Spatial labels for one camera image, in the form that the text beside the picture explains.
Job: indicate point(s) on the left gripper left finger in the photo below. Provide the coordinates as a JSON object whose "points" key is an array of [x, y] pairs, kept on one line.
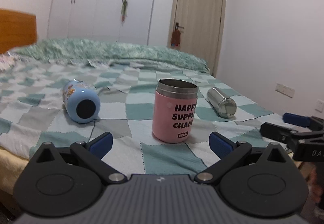
{"points": [[62, 181]]}

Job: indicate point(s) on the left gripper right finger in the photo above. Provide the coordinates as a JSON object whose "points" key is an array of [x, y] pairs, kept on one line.
{"points": [[257, 182]]}

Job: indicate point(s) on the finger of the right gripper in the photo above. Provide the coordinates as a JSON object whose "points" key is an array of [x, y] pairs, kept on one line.
{"points": [[288, 136], [311, 122]]}

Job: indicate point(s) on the pink steel Happy cup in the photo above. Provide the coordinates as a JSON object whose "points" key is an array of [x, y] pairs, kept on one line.
{"points": [[174, 109]]}

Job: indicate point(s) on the silver steel bottle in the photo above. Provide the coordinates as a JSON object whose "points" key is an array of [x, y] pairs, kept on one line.
{"points": [[223, 104]]}

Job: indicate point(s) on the light blue cartoon bottle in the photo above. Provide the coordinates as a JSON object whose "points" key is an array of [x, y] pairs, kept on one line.
{"points": [[81, 102]]}

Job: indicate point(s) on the checkered teal bed blanket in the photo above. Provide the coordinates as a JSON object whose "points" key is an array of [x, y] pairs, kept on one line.
{"points": [[32, 112]]}

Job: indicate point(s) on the floral patterned pillow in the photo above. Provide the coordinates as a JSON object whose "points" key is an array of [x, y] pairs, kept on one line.
{"points": [[7, 61]]}

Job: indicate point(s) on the fluffy green duvet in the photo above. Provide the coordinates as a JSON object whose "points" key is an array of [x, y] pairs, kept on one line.
{"points": [[90, 52]]}

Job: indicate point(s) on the beige wooden door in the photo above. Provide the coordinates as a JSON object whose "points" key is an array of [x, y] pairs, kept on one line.
{"points": [[203, 22]]}

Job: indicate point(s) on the orange wooden headboard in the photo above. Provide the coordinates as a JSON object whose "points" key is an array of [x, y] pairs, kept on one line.
{"points": [[17, 29]]}

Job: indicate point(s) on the white wardrobe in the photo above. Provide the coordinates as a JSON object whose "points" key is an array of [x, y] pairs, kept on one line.
{"points": [[100, 20]]}

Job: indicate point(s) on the green toy on wardrobe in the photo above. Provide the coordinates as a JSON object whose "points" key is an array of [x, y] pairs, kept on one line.
{"points": [[124, 10]]}

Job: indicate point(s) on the small white wall switch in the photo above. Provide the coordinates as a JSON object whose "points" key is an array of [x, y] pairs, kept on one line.
{"points": [[319, 106]]}

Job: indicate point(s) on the white wall socket plate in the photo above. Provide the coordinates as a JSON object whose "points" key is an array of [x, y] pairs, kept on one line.
{"points": [[285, 90]]}

